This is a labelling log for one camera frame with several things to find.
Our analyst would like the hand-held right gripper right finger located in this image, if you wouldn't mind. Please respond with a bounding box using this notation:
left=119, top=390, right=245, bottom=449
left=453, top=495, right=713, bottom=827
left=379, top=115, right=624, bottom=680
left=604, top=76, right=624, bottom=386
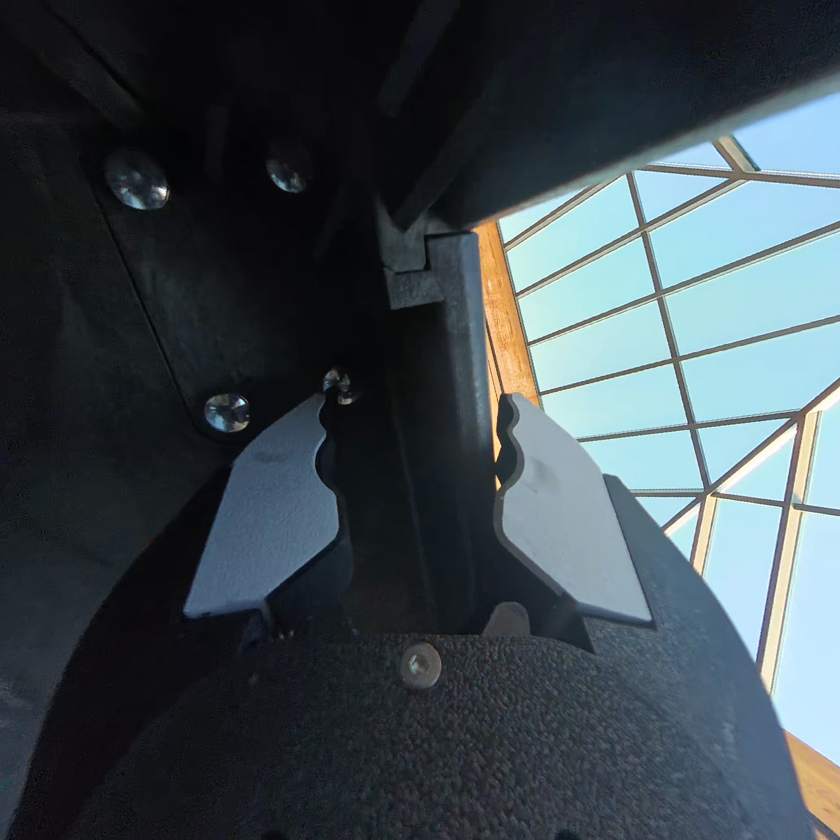
left=482, top=392, right=654, bottom=654

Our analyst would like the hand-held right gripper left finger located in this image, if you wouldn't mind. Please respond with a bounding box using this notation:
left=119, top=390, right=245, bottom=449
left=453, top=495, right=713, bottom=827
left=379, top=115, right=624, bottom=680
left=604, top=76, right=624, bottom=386
left=182, top=392, right=358, bottom=647

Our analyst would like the round metal screw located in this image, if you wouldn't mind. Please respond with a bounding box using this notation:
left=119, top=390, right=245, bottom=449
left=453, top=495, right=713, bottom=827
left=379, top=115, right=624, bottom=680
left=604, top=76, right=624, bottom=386
left=322, top=366, right=362, bottom=406
left=203, top=392, right=252, bottom=434
left=265, top=150, right=309, bottom=195
left=104, top=147, right=170, bottom=211

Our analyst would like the glass skylight with metal bars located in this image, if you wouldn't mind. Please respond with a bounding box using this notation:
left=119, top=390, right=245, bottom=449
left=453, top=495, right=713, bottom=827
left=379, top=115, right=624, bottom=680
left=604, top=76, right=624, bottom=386
left=497, top=92, right=840, bottom=742

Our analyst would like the black plastic desk frame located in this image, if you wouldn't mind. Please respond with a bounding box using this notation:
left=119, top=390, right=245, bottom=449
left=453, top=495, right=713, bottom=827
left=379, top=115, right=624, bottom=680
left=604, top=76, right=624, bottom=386
left=0, top=0, right=840, bottom=840

